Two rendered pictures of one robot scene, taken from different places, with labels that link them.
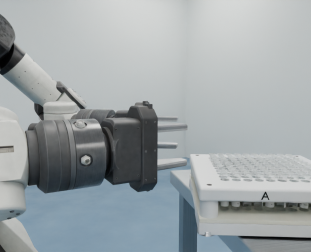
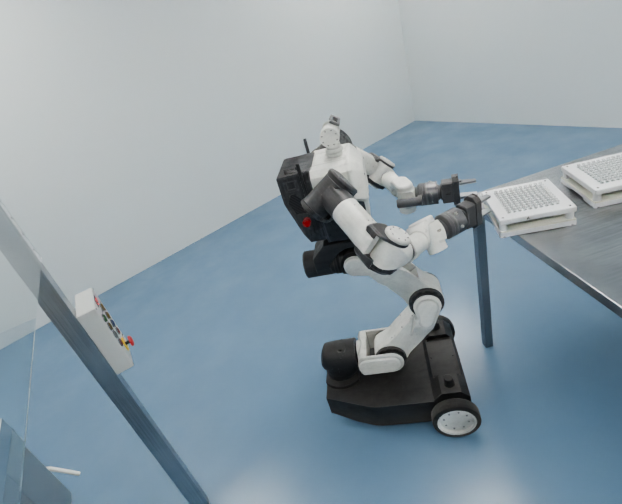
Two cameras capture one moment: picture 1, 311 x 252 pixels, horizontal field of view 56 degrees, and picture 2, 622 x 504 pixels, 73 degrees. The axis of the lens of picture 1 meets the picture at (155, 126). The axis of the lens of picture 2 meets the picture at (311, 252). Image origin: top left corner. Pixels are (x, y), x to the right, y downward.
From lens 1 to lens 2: 1.18 m
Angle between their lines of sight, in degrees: 26
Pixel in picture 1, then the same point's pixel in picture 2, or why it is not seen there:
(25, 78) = not seen: hidden behind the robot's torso
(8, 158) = (441, 233)
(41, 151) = (449, 228)
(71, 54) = (257, 36)
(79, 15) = not seen: outside the picture
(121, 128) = (469, 209)
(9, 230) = not seen: hidden behind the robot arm
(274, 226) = (533, 228)
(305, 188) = (545, 211)
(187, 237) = (479, 233)
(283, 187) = (536, 212)
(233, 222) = (515, 230)
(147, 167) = (478, 219)
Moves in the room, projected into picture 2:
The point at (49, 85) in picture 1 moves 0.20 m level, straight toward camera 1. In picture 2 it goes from (372, 161) to (394, 173)
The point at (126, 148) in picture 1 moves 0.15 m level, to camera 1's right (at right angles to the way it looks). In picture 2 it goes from (471, 215) to (518, 205)
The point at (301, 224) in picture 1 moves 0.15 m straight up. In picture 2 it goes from (544, 225) to (545, 185)
